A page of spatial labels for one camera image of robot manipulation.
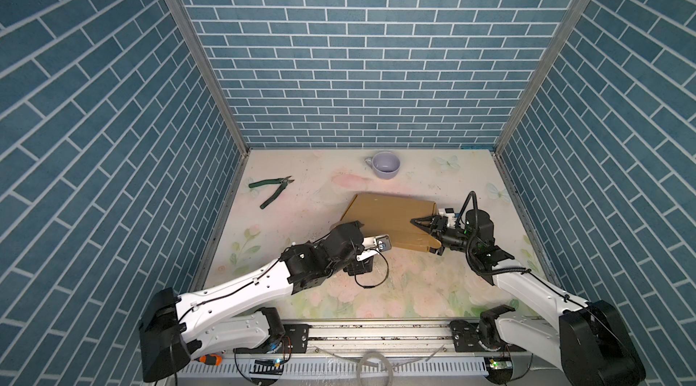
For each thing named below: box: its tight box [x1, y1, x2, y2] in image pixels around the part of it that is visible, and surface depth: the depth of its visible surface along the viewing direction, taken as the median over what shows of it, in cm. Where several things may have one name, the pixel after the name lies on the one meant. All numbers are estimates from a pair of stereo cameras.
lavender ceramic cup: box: [364, 150, 401, 180], surface depth 113 cm
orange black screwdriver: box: [192, 353, 223, 367], surface depth 71 cm
